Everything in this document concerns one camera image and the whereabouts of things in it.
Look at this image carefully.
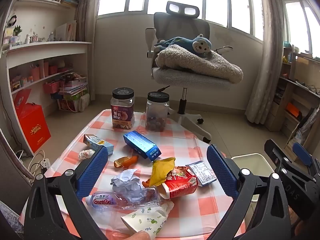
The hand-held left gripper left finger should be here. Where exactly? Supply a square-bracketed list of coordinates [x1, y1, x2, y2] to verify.
[24, 145, 109, 240]

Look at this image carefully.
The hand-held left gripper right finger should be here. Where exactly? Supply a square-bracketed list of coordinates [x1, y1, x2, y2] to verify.
[206, 144, 292, 240]

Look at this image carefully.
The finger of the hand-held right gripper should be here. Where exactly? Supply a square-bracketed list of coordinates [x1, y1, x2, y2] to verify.
[292, 142, 320, 171]
[264, 139, 317, 183]

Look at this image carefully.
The blue box with white label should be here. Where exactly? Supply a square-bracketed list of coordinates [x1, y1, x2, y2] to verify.
[186, 161, 217, 186]

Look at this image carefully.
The white tissue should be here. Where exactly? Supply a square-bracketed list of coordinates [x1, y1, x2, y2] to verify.
[78, 149, 96, 160]

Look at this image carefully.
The small light blue white box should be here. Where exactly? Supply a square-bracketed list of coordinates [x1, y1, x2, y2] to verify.
[83, 134, 114, 155]

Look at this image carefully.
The white trash bin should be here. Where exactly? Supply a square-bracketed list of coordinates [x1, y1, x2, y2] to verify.
[230, 153, 275, 203]

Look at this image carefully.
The orange snack wrapper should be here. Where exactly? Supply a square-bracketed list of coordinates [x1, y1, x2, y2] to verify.
[113, 155, 139, 168]

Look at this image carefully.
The pale paper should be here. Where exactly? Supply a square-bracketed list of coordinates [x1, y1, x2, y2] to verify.
[111, 169, 143, 201]

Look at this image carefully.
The red and yellow snack bag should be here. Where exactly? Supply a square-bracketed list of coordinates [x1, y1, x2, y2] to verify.
[162, 166, 198, 199]

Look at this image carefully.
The long shiny blue box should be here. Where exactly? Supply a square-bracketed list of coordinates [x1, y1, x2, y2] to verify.
[123, 130, 162, 161]

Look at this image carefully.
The person's left hand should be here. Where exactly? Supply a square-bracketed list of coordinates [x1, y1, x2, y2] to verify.
[132, 231, 151, 240]

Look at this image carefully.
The silver foil bag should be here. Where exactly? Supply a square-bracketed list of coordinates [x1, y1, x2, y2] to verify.
[297, 107, 318, 146]

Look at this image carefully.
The crushed clear plastic bottle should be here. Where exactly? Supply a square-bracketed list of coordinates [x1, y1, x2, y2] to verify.
[86, 187, 162, 211]

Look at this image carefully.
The orange box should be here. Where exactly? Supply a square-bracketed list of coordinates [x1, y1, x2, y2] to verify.
[285, 102, 301, 118]

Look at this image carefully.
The checkered orange white tablecloth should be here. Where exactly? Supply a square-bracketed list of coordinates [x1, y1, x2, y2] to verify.
[20, 109, 247, 240]

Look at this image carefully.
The wooden shelf unit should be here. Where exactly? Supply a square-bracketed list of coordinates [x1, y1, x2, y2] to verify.
[266, 45, 320, 155]

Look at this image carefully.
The nut jar with purple label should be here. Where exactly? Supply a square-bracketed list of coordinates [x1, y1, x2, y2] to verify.
[111, 87, 135, 129]

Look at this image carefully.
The red gift box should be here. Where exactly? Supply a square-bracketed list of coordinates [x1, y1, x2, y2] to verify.
[14, 102, 52, 153]

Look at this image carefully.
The paper cup, leaf pattern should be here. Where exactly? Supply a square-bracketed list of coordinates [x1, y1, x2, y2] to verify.
[121, 201, 175, 238]

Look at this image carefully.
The pile of papers and bags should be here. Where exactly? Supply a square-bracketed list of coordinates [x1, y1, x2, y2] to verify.
[58, 72, 91, 113]

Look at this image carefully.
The clear jar with round fruits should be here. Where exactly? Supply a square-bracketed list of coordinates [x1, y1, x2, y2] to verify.
[146, 92, 170, 132]

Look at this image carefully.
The grey knit cloth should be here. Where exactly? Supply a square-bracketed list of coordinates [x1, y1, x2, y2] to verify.
[0, 200, 25, 240]

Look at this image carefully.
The beige lace curtain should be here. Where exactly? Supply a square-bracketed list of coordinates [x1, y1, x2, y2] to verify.
[74, 0, 105, 100]
[246, 0, 285, 126]

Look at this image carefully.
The beige fleece blanket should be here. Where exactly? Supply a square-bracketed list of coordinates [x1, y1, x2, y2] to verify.
[155, 44, 243, 84]

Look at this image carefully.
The side window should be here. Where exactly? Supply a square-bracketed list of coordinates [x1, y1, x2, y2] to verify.
[284, 0, 320, 58]

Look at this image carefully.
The blue monkey plush toy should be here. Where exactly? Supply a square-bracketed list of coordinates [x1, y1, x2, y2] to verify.
[154, 34, 212, 58]

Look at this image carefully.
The white shelf unit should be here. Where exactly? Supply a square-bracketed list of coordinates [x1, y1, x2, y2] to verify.
[0, 0, 92, 155]

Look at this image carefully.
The grey office chair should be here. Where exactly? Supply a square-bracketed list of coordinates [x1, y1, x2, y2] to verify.
[146, 1, 234, 144]

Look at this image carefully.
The white cable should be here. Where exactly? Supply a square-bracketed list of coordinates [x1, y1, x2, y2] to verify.
[15, 150, 46, 178]

